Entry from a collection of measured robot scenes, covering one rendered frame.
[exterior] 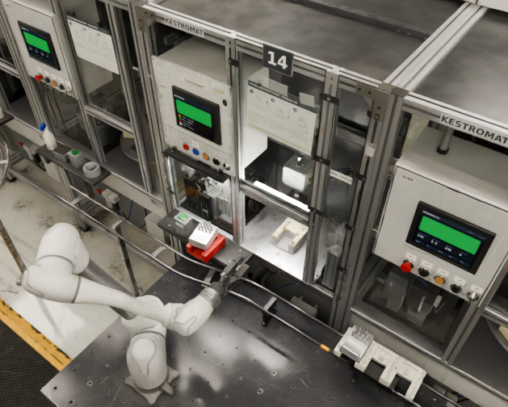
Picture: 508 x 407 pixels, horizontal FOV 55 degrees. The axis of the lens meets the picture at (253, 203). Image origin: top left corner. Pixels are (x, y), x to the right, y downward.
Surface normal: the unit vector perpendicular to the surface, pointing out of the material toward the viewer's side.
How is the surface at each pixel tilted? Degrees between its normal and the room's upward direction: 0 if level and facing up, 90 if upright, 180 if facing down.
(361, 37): 0
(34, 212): 0
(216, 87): 90
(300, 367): 0
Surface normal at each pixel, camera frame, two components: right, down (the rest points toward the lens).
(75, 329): 0.00, -0.71
